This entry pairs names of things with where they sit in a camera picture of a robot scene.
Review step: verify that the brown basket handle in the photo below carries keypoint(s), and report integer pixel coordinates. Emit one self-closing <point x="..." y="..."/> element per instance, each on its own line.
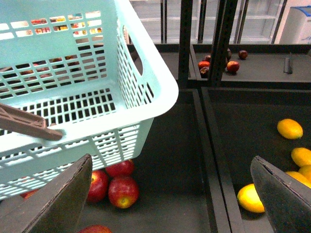
<point x="19" y="121"/>

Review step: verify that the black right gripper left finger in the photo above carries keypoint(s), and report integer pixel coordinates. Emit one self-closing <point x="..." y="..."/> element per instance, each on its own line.
<point x="56" y="207"/>

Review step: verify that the black fruit display shelf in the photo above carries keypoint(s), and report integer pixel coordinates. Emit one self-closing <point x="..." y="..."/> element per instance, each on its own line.
<point x="197" y="156"/>

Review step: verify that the red apple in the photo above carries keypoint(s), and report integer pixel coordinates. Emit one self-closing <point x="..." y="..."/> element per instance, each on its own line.
<point x="123" y="192"/>
<point x="125" y="168"/>
<point x="95" y="229"/>
<point x="98" y="186"/>

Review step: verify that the light blue plastic basket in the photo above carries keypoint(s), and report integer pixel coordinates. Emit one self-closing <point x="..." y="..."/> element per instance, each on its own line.
<point x="90" y="69"/>

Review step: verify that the glass door cabinet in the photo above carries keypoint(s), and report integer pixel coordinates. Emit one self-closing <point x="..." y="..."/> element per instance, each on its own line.
<point x="255" y="21"/>

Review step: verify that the dark red peach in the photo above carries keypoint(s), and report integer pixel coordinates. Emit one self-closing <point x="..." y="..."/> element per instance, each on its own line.
<point x="243" y="54"/>

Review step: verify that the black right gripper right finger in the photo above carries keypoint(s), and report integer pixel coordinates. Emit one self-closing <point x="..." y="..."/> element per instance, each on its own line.
<point x="287" y="201"/>

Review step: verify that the yellow lemon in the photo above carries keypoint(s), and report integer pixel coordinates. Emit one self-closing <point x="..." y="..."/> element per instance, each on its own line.
<point x="303" y="175"/>
<point x="301" y="156"/>
<point x="249" y="200"/>
<point x="290" y="129"/>

